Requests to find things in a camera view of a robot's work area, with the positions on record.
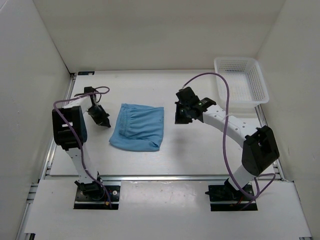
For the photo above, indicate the aluminium left rail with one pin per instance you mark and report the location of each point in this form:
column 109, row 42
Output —
column 58, row 126

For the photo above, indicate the light blue shorts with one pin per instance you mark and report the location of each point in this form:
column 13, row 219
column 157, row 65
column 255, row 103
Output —
column 138, row 128

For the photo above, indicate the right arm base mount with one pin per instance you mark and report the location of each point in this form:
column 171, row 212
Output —
column 223, row 200

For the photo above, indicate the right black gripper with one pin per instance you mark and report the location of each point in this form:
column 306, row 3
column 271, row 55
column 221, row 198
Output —
column 179, row 120

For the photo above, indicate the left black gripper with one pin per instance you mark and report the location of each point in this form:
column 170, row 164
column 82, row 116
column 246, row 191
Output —
column 103, row 120

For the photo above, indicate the white plastic mesh basket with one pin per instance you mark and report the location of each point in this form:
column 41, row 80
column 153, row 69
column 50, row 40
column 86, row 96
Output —
column 247, row 88

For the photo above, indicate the blue label sticker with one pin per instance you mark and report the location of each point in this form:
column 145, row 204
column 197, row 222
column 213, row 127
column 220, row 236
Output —
column 86, row 73

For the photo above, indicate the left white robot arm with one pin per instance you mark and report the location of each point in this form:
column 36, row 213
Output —
column 70, row 132

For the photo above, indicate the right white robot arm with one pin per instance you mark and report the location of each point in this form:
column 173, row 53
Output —
column 259, row 146

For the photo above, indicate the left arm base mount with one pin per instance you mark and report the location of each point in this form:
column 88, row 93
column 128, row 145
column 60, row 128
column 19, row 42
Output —
column 93, row 196

